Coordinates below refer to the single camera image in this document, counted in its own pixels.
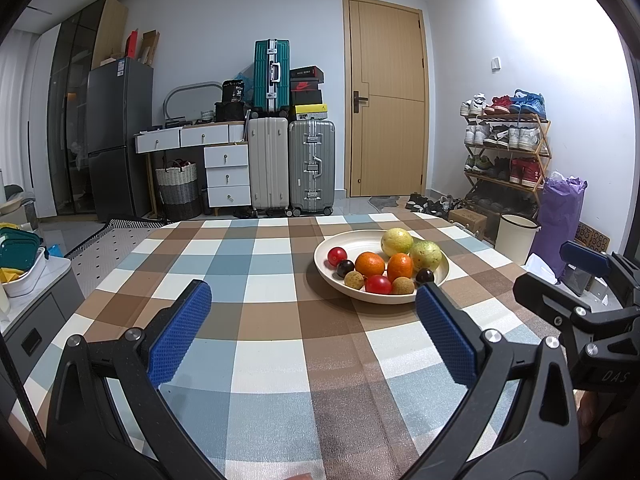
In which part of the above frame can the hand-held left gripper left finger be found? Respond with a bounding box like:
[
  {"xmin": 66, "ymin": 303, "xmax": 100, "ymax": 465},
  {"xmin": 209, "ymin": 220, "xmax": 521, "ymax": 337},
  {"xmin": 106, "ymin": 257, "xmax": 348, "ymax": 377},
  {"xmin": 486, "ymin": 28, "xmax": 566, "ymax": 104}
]
[{"xmin": 47, "ymin": 279, "xmax": 226, "ymax": 480}]

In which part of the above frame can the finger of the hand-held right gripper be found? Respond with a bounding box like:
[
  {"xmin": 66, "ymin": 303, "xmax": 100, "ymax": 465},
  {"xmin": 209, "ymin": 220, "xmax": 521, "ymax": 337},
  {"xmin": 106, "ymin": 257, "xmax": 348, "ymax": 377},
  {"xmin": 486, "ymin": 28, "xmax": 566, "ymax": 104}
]
[
  {"xmin": 560, "ymin": 241, "xmax": 640, "ymax": 311},
  {"xmin": 513, "ymin": 271, "xmax": 640, "ymax": 356}
]

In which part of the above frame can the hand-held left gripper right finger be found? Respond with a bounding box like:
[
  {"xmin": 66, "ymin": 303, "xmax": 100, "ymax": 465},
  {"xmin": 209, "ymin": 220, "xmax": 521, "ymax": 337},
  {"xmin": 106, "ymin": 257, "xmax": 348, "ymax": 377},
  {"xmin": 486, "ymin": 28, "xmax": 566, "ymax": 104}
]
[{"xmin": 405, "ymin": 281, "xmax": 583, "ymax": 480}]

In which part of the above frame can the yellow-green guava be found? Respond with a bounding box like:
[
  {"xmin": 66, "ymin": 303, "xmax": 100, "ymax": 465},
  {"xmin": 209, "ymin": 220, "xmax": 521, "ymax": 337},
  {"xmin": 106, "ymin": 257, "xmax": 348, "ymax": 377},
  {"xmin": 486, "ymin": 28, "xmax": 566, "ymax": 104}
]
[
  {"xmin": 380, "ymin": 228, "xmax": 415, "ymax": 257},
  {"xmin": 410, "ymin": 241, "xmax": 444, "ymax": 271}
]

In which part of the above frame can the orange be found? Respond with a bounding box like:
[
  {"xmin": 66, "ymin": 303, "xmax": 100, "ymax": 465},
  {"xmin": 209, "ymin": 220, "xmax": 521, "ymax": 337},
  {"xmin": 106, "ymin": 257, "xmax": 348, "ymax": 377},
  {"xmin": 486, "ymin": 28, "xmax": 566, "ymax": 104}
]
[
  {"xmin": 355, "ymin": 252, "xmax": 386, "ymax": 278},
  {"xmin": 387, "ymin": 253, "xmax": 415, "ymax": 280}
]

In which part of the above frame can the cream plate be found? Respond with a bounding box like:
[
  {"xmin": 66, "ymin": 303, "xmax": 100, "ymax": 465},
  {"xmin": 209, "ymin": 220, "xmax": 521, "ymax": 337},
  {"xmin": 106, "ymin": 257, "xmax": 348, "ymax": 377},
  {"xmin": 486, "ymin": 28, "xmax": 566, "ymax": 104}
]
[{"xmin": 313, "ymin": 230, "xmax": 450, "ymax": 306}]

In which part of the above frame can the brown patterned doormat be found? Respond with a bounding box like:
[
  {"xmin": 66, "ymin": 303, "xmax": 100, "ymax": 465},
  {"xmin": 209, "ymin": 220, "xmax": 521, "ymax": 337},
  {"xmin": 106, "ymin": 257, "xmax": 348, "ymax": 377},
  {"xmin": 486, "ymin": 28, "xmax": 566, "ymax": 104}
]
[{"xmin": 574, "ymin": 222, "xmax": 613, "ymax": 253}]

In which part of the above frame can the white crumpled paper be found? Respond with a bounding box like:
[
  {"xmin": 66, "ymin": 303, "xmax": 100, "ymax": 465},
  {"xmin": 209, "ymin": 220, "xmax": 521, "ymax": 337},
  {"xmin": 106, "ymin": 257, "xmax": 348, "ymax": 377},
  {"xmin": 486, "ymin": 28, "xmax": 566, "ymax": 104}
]
[{"xmin": 525, "ymin": 252, "xmax": 561, "ymax": 281}]

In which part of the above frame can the purple bag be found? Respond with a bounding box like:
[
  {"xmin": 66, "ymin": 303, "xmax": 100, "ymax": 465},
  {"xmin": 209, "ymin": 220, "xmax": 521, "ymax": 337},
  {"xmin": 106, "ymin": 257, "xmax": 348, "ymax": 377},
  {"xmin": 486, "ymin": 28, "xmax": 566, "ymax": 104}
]
[{"xmin": 530, "ymin": 172, "xmax": 588, "ymax": 281}]

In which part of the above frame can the cream waste bin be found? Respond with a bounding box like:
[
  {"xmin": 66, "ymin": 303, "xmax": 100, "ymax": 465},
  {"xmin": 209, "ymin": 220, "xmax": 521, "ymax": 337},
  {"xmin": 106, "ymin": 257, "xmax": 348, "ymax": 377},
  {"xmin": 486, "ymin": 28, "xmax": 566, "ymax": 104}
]
[{"xmin": 495, "ymin": 214, "xmax": 542, "ymax": 266}]

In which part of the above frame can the brown cardboard box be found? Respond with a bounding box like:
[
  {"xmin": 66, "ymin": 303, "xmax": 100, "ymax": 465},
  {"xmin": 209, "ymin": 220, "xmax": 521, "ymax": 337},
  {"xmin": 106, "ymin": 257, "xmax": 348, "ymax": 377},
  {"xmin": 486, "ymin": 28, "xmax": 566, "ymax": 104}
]
[{"xmin": 447, "ymin": 207, "xmax": 488, "ymax": 233}]

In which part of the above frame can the pile of dark shoes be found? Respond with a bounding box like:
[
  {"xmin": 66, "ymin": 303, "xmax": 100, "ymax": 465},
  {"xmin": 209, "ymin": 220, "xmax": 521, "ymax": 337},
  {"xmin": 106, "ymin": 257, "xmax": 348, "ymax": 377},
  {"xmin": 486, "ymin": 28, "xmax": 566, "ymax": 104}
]
[{"xmin": 405, "ymin": 192, "xmax": 466, "ymax": 217}]

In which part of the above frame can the wooden shoe rack with shoes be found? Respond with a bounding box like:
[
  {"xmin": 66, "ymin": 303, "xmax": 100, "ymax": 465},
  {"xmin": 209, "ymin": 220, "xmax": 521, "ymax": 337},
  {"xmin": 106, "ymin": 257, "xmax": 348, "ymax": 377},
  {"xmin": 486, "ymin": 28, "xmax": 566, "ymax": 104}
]
[{"xmin": 460, "ymin": 89, "xmax": 547, "ymax": 211}]

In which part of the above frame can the woven laundry basket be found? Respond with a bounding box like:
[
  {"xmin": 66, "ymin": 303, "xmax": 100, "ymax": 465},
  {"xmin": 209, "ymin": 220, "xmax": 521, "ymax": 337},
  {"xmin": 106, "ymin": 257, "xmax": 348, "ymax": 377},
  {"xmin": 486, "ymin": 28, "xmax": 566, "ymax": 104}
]
[{"xmin": 155, "ymin": 158, "xmax": 201, "ymax": 221}]

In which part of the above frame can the grey side cabinet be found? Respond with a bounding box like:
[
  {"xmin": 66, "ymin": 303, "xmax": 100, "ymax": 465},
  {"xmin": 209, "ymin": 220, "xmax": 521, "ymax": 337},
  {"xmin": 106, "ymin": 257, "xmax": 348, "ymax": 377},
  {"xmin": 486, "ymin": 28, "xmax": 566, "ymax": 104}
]
[{"xmin": 0, "ymin": 257, "xmax": 86, "ymax": 376}]

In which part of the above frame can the white basin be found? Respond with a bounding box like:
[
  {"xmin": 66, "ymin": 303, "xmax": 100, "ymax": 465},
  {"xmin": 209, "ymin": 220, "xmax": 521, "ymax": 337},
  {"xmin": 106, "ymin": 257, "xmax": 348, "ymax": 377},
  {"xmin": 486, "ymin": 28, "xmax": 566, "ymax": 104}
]
[{"xmin": 0, "ymin": 247, "xmax": 48, "ymax": 298}]

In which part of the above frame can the white drawer desk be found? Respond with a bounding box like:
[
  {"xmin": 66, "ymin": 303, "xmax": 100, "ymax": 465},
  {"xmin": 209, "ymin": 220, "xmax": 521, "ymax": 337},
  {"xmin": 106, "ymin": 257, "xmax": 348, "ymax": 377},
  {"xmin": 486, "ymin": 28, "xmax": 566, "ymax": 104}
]
[{"xmin": 133, "ymin": 122, "xmax": 252, "ymax": 218}]

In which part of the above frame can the cream suitcase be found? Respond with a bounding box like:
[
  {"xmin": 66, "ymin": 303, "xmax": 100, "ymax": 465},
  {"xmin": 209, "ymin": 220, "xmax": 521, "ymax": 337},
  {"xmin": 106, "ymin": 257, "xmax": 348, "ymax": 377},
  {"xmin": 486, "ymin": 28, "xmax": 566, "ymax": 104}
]
[{"xmin": 247, "ymin": 116, "xmax": 291, "ymax": 218}]

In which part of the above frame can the grey refrigerator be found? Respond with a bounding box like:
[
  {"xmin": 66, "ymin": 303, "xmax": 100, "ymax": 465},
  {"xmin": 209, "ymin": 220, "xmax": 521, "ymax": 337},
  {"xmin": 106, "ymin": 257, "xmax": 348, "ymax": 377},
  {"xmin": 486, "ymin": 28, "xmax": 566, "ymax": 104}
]
[{"xmin": 87, "ymin": 57, "xmax": 155, "ymax": 223}]

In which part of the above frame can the silver suitcase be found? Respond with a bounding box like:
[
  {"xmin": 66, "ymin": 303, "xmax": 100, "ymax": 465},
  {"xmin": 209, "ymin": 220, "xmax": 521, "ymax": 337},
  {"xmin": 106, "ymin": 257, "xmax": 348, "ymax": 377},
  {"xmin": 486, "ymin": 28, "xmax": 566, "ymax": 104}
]
[{"xmin": 288, "ymin": 119, "xmax": 337, "ymax": 217}]

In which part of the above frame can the black case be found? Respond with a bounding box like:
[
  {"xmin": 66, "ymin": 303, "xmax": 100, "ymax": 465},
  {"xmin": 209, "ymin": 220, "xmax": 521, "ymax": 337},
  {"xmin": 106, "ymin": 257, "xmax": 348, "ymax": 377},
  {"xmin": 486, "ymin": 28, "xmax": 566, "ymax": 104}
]
[{"xmin": 215, "ymin": 101, "xmax": 251, "ymax": 122}]

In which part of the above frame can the oval mirror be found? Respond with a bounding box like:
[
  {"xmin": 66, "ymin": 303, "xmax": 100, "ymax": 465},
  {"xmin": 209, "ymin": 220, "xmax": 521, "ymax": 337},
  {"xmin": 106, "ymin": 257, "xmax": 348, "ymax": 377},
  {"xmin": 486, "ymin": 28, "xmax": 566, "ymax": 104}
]
[{"xmin": 162, "ymin": 81, "xmax": 226, "ymax": 123}]

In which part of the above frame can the wooden door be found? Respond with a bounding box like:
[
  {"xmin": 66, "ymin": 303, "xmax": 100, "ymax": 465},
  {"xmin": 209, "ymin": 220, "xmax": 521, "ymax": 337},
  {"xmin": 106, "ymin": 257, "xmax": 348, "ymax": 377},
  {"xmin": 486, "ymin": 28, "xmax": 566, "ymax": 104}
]
[{"xmin": 342, "ymin": 0, "xmax": 430, "ymax": 198}]

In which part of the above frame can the black printed bag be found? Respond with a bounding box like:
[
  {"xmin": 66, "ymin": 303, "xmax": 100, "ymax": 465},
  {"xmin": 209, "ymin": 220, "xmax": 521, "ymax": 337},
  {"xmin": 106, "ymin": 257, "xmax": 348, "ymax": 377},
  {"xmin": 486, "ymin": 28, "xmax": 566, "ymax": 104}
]
[{"xmin": 221, "ymin": 79, "xmax": 247, "ymax": 103}]

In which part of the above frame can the dark glass cabinet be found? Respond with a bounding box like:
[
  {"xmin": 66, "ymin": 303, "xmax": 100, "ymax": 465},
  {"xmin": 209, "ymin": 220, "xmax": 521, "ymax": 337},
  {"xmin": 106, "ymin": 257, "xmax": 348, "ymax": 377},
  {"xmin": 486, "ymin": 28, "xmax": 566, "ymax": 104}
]
[{"xmin": 46, "ymin": 0, "xmax": 129, "ymax": 217}]

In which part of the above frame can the blue plastic bag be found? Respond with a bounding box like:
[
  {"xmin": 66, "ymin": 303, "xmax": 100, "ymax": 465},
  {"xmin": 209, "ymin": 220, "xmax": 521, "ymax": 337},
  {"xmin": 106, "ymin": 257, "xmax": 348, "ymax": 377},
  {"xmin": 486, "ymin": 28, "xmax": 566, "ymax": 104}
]
[{"xmin": 235, "ymin": 72, "xmax": 257, "ymax": 103}]

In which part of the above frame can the yellow black shoe box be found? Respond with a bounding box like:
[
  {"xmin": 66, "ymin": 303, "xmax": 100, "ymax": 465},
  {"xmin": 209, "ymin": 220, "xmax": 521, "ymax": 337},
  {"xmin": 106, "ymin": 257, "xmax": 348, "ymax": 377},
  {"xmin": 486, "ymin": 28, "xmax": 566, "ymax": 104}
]
[{"xmin": 294, "ymin": 102, "xmax": 328, "ymax": 122}]

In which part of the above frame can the white tall cabinet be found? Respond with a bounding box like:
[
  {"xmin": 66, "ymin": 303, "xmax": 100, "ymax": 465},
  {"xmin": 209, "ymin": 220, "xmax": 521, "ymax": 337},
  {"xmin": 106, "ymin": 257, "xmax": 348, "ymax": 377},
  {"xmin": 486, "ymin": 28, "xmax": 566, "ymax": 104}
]
[{"xmin": 20, "ymin": 22, "xmax": 63, "ymax": 218}]

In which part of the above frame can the red black shoe box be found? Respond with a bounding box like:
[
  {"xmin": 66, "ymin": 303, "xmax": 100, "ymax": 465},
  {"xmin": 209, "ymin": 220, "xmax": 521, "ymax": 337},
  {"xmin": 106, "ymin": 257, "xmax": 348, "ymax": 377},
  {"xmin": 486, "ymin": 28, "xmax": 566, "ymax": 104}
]
[{"xmin": 290, "ymin": 80, "xmax": 323, "ymax": 107}]

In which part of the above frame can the teal suitcase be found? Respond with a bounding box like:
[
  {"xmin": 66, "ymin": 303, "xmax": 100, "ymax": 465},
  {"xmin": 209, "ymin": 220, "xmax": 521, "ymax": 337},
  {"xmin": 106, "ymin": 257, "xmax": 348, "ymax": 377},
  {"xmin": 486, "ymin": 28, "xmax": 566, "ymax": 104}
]
[{"xmin": 252, "ymin": 39, "xmax": 292, "ymax": 111}]

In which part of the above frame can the flat brown cardboard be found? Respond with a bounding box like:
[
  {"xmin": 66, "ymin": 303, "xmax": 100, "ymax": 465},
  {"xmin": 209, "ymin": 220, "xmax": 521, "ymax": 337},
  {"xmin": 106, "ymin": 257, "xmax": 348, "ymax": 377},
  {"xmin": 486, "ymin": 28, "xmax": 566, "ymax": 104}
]
[{"xmin": 141, "ymin": 30, "xmax": 161, "ymax": 67}]

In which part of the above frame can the white curtain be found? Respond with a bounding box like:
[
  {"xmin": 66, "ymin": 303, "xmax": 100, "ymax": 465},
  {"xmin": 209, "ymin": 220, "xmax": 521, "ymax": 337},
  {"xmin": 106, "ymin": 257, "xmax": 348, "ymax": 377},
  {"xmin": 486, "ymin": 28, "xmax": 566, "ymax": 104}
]
[{"xmin": 0, "ymin": 27, "xmax": 31, "ymax": 191}]

